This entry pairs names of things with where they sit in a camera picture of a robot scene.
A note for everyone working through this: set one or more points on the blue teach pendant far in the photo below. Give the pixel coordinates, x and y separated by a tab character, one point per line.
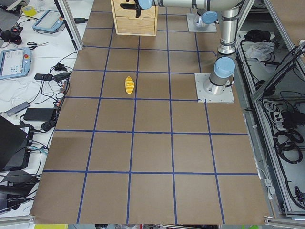
49	22

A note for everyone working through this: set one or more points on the black scissors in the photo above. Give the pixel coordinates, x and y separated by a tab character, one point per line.
33	45

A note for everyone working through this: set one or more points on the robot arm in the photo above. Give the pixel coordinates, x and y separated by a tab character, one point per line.
202	6
224	66

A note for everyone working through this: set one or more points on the blue teach pendant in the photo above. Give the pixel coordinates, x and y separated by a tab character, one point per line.
49	22
15	63

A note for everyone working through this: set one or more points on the black laptop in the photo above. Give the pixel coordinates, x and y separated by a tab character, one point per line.
15	142

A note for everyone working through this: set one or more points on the toy bread loaf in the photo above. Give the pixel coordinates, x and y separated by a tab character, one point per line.
129	85

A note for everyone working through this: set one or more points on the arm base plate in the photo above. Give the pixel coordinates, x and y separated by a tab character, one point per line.
210	93
204	23

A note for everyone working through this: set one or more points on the white crumpled cloth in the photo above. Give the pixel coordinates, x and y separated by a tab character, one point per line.
260	50

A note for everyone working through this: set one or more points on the wooden drawer cabinet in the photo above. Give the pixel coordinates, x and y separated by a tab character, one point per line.
126	22

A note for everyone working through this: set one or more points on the blue teach pendant near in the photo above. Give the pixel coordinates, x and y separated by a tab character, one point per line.
15	63

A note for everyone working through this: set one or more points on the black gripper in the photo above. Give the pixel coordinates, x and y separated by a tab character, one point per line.
137	6

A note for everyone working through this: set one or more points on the aluminium frame post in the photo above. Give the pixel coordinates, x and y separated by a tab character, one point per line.
68	19

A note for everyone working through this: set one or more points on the grey usb hub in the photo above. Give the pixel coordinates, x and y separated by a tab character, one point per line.
17	109

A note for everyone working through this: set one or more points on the black power brick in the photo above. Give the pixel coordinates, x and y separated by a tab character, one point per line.
38	114

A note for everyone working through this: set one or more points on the yellow tape roll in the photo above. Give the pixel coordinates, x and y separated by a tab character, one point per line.
29	10

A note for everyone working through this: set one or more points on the brown paper mat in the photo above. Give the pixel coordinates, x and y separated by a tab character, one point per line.
156	155

